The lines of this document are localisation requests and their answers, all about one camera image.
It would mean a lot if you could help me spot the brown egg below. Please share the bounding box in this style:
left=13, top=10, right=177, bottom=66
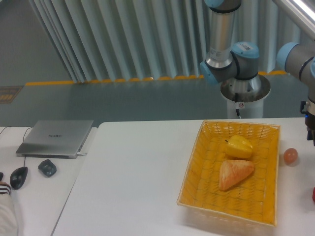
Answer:
left=283, top=148, right=298, bottom=164

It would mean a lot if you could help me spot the person forearm striped sleeve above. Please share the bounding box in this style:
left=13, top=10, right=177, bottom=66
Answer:
left=0, top=172, right=18, bottom=236

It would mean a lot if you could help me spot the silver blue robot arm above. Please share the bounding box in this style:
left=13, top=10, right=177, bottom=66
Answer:
left=200, top=0, right=315, bottom=141

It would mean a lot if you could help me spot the black computer mouse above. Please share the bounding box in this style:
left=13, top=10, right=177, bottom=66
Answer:
left=10, top=166, right=28, bottom=190

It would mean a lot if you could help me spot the silver closed laptop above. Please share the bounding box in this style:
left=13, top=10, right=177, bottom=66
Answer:
left=16, top=120, right=93, bottom=159

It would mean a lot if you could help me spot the triangular toasted bread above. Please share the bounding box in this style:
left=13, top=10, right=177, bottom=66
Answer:
left=219, top=160, right=254, bottom=191

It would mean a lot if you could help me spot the red object at edge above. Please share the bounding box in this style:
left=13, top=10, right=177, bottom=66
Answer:
left=312, top=187, right=315, bottom=202

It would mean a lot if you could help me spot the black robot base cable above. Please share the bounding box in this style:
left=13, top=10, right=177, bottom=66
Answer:
left=234, top=92, right=241, bottom=119

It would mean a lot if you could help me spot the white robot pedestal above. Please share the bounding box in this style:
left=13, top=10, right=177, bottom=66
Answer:
left=220, top=75, right=271, bottom=118

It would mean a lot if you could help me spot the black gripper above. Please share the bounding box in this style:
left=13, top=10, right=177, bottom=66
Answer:
left=299, top=100, right=315, bottom=141

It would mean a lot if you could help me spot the black mouse cable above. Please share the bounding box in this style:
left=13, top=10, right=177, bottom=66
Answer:
left=0, top=126, right=33, bottom=168

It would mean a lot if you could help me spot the yellow bell pepper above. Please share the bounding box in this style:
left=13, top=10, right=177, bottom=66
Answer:
left=225, top=135, right=253, bottom=159

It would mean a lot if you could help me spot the yellow woven basket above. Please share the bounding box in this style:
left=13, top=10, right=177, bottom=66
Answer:
left=177, top=120, right=281, bottom=226

